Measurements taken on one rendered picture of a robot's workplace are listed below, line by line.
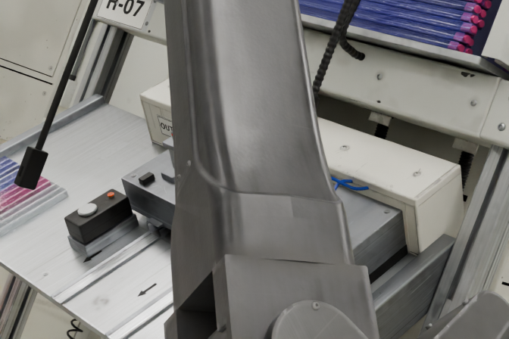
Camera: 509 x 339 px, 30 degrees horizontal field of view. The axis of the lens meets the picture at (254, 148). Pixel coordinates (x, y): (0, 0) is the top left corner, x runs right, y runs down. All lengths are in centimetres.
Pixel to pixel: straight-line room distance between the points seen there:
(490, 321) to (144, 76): 339
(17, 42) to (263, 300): 203
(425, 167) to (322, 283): 73
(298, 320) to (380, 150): 79
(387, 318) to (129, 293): 29
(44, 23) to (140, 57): 147
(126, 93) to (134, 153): 244
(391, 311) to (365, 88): 28
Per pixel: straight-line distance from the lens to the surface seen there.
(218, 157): 36
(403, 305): 103
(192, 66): 40
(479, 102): 105
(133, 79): 379
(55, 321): 385
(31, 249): 123
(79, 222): 116
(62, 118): 149
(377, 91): 112
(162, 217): 116
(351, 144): 112
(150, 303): 107
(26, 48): 235
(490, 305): 40
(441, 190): 105
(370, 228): 101
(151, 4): 144
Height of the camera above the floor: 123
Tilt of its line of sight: 1 degrees down
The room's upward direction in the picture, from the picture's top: 21 degrees clockwise
